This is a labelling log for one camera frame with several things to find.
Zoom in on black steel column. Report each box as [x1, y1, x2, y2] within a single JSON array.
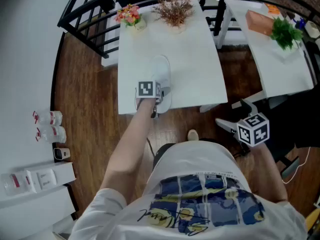
[[212, 0, 230, 44]]

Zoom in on person's white shoe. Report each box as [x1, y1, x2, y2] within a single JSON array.
[[187, 129, 200, 142]]

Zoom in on light blue slipper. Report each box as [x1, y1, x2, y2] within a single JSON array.
[[134, 55, 173, 114]]

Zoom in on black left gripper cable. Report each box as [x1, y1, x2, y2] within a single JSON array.
[[146, 136, 157, 158]]

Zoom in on water jug on dispenser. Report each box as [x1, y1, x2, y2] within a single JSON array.
[[0, 172, 33, 197]]

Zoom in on green potted plant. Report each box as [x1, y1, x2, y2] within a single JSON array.
[[269, 16, 305, 52]]

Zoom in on brown cardboard box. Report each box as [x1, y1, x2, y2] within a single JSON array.
[[244, 9, 275, 36]]

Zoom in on black metal railing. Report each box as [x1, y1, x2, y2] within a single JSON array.
[[56, 0, 320, 60]]

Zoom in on person's left forearm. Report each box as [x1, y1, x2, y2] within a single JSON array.
[[99, 97, 157, 205]]

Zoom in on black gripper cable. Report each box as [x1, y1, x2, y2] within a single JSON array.
[[232, 143, 251, 159], [146, 136, 157, 158]]

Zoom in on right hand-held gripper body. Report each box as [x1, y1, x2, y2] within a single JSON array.
[[231, 112, 271, 148]]

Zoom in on white water dispenser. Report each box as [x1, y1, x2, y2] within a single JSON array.
[[0, 161, 77, 235]]

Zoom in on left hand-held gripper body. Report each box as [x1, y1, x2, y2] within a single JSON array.
[[135, 80, 165, 120]]

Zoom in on person's right forearm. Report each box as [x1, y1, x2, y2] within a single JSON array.
[[248, 142, 289, 204]]

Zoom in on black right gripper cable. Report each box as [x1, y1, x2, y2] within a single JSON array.
[[232, 143, 251, 159]]

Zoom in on narrow white table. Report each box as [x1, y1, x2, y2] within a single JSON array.
[[223, 0, 315, 110]]

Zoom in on pink flowers in white pot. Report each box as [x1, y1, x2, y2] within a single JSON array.
[[114, 3, 147, 32]]

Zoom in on large white table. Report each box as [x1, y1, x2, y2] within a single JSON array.
[[117, 0, 229, 115]]

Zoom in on person's white printed shirt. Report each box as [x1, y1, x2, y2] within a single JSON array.
[[68, 141, 310, 240]]

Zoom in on black office chair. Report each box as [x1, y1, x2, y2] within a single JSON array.
[[262, 85, 320, 182]]

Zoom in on small white waste bin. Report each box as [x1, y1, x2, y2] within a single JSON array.
[[53, 147, 71, 162]]

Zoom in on small orange box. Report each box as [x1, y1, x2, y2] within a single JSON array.
[[263, 2, 281, 16]]

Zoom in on white cable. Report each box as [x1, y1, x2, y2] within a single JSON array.
[[281, 146, 312, 185]]

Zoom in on dried brown plant in pot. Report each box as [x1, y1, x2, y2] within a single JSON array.
[[151, 0, 196, 34]]

